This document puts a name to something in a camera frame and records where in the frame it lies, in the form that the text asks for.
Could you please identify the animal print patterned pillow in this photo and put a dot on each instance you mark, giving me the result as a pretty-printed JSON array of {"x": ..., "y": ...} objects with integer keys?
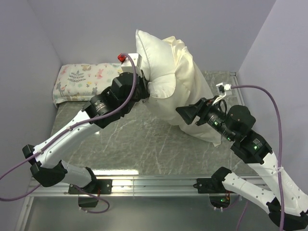
[{"x": 80, "y": 82}]

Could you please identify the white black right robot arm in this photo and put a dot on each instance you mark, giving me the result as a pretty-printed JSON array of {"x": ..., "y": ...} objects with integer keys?
[{"x": 283, "y": 198}]

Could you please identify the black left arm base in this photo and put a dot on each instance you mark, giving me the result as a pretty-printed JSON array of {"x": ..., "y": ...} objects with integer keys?
[{"x": 89, "y": 197}]

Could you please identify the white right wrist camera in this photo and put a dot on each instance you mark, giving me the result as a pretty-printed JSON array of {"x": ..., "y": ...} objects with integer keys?
[{"x": 224, "y": 90}]

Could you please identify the white pillow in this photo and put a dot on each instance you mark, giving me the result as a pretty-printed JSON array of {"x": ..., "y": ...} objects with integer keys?
[{"x": 158, "y": 64}]

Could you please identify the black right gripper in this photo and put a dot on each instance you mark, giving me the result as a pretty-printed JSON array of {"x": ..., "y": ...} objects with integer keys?
[{"x": 200, "y": 108}]

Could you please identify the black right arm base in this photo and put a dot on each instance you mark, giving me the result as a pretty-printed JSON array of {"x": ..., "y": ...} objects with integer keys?
[{"x": 213, "y": 185}]

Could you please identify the aluminium front mounting rail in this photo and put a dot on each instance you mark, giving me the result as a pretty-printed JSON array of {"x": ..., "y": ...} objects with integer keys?
[{"x": 144, "y": 186}]

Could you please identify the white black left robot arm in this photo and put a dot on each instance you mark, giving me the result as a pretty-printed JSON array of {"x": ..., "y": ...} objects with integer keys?
[{"x": 47, "y": 165}]

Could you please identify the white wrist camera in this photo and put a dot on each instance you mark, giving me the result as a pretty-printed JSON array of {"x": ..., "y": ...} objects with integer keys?
[
  {"x": 224, "y": 90},
  {"x": 127, "y": 65}
]

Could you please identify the cream satin pillowcase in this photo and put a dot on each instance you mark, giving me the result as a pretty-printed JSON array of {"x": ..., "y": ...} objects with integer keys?
[{"x": 191, "y": 86}]

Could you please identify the aluminium right side rail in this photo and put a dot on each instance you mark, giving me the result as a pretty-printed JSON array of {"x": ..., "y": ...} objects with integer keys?
[{"x": 237, "y": 91}]

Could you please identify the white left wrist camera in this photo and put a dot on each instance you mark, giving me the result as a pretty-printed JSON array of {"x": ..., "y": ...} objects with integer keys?
[{"x": 127, "y": 65}]

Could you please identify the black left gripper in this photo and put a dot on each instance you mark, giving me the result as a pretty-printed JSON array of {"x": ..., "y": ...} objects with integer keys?
[{"x": 144, "y": 83}]

